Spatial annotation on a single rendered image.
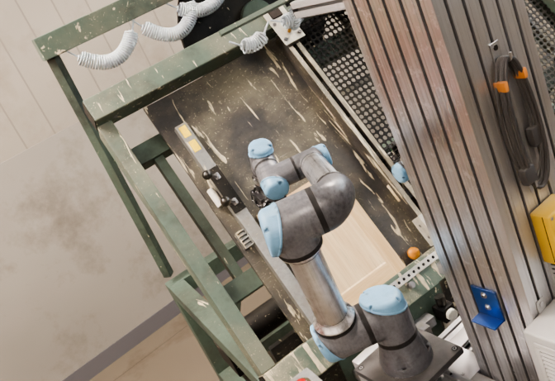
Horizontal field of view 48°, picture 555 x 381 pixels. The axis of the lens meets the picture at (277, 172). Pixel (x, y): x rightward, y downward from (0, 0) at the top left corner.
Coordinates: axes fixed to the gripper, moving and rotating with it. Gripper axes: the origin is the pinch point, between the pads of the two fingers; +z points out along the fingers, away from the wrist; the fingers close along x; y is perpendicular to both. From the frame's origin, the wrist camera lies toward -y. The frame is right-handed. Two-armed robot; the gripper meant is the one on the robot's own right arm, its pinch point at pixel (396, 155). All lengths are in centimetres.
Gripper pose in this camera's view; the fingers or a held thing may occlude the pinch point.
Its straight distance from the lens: 261.2
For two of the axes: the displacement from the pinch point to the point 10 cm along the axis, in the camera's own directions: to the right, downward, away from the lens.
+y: -8.0, 5.0, -3.2
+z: -1.5, 3.4, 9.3
